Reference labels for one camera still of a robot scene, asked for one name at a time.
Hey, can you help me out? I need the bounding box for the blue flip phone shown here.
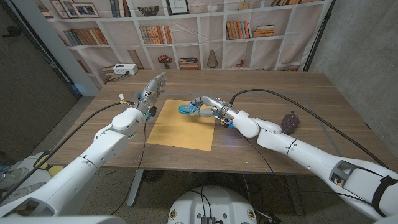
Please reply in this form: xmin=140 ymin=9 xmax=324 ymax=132
xmin=178 ymin=103 xmax=200 ymax=116

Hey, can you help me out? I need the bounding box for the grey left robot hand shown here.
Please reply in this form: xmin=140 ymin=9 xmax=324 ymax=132
xmin=136 ymin=71 xmax=168 ymax=114

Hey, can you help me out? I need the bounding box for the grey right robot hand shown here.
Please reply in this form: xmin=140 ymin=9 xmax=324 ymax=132
xmin=189 ymin=95 xmax=239 ymax=121

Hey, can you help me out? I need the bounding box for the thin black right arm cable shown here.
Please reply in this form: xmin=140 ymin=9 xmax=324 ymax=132
xmin=244 ymin=136 xmax=376 ymax=207

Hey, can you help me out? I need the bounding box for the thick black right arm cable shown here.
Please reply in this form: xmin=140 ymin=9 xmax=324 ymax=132
xmin=229 ymin=88 xmax=390 ymax=169

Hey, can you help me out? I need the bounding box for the black backdrop stand pole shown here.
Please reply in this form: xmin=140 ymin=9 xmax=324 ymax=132
xmin=303 ymin=0 xmax=337 ymax=72

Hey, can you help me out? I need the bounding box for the purple toy grape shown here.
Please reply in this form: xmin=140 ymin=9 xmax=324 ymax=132
xmin=280 ymin=110 xmax=301 ymax=136

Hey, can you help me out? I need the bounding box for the black power strip cord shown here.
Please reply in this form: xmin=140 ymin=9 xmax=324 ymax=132
xmin=108 ymin=72 xmax=131 ymax=83

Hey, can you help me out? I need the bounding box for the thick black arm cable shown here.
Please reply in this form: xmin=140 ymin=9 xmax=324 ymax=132
xmin=229 ymin=88 xmax=390 ymax=169
xmin=0 ymin=101 xmax=137 ymax=203

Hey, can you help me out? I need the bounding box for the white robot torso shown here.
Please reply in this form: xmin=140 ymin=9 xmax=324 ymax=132
xmin=167 ymin=185 xmax=258 ymax=224

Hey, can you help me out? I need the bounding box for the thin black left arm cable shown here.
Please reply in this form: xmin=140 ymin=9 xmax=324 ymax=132
xmin=109 ymin=119 xmax=148 ymax=216

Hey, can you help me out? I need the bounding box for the grey table leg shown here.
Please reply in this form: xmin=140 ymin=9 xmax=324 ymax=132
xmin=126 ymin=169 xmax=145 ymax=208
xmin=285 ymin=173 xmax=305 ymax=217

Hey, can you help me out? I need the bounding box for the grey sneaker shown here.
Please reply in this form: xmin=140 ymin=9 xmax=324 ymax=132
xmin=0 ymin=182 xmax=47 ymax=207
xmin=0 ymin=167 xmax=30 ymax=190

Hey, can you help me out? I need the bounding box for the white power strip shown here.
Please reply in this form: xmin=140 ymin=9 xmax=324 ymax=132
xmin=113 ymin=63 xmax=139 ymax=76

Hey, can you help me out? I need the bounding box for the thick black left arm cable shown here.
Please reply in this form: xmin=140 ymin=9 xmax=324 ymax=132
xmin=0 ymin=101 xmax=137 ymax=203

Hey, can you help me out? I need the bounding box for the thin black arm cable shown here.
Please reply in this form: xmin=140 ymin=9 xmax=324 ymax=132
xmin=109 ymin=119 xmax=148 ymax=216
xmin=244 ymin=136 xmax=376 ymax=207

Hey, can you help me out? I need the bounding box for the yellow felt sheet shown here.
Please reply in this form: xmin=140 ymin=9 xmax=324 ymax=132
xmin=146 ymin=98 xmax=216 ymax=152

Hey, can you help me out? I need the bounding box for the yellow black floor object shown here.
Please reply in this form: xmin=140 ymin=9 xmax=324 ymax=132
xmin=32 ymin=150 xmax=63 ymax=179

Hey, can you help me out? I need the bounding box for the printed bookshelf backdrop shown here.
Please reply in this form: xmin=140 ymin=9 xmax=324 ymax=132
xmin=34 ymin=0 xmax=334 ymax=91

